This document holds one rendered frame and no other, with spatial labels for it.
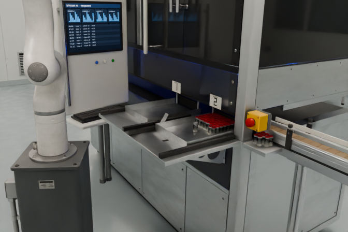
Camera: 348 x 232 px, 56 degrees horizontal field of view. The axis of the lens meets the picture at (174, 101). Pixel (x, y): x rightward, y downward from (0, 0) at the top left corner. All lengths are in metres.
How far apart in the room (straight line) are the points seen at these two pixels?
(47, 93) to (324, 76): 1.35
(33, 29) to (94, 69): 0.89
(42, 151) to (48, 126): 0.11
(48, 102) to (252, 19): 0.87
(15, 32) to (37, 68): 5.35
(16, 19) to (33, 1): 5.30
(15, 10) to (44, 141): 5.31
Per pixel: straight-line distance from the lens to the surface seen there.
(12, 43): 6.61
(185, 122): 1.68
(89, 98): 2.15
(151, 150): 1.38
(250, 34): 1.40
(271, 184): 1.80
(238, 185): 1.61
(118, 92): 2.26
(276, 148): 1.49
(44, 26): 1.30
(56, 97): 1.36
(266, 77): 1.51
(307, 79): 1.76
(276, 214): 1.96
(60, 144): 1.40
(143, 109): 1.91
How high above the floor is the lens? 1.46
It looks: 16 degrees down
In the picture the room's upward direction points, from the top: 1 degrees clockwise
